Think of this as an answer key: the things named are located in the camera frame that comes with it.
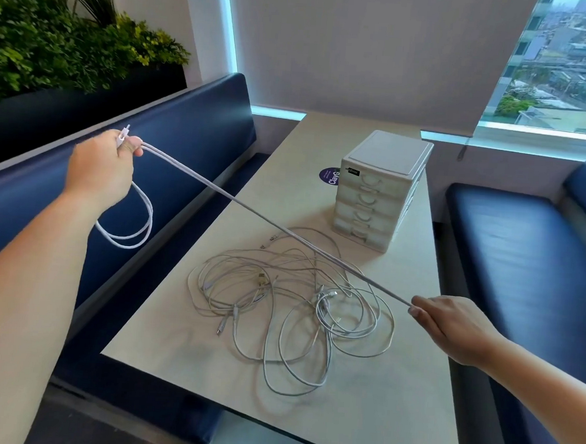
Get person's right hand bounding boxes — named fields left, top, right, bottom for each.
left=405, top=293, right=510, bottom=370

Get black planter box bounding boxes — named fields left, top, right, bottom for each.
left=0, top=52, right=190, bottom=184

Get tangle of white cables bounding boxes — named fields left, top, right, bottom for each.
left=181, top=221, right=402, bottom=404

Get person's left forearm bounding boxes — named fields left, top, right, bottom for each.
left=0, top=184, right=107, bottom=444

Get green leafy plants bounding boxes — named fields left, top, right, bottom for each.
left=0, top=0, right=194, bottom=116

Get person's right forearm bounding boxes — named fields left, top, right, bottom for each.
left=472, top=335, right=586, bottom=444

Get blue padded bench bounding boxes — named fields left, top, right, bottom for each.
left=0, top=57, right=276, bottom=444
left=430, top=125, right=586, bottom=444

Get white table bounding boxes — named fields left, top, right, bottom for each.
left=95, top=100, right=484, bottom=444

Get white roller blind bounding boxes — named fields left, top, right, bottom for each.
left=219, top=0, right=540, bottom=141

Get round purple sticker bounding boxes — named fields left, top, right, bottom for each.
left=318, top=165, right=342, bottom=187

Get person's left hand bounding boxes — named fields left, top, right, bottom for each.
left=61, top=126, right=146, bottom=216

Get white mini drawer cabinet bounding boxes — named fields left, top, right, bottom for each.
left=330, top=128, right=436, bottom=257

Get glass window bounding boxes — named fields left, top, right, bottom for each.
left=479, top=0, right=586, bottom=135

